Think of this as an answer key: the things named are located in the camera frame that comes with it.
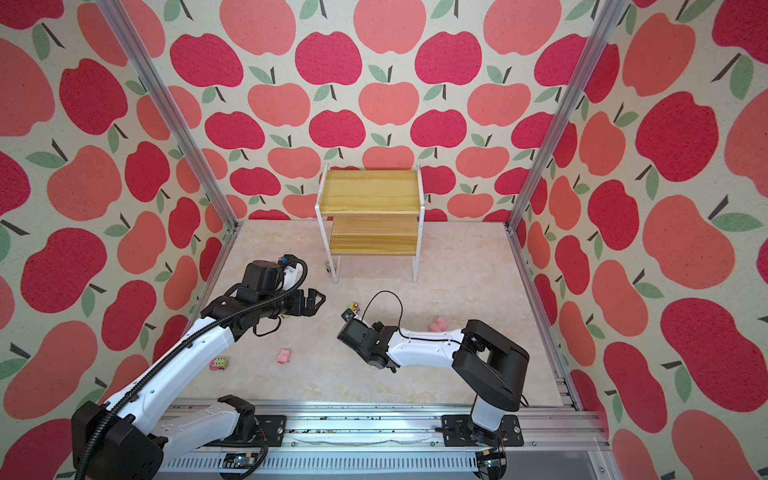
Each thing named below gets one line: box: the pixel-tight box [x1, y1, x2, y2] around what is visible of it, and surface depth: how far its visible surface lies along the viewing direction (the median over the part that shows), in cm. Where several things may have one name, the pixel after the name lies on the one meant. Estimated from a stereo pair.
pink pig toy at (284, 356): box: [276, 348, 291, 364], surface depth 87 cm
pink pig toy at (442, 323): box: [436, 316, 449, 332], surface depth 93 cm
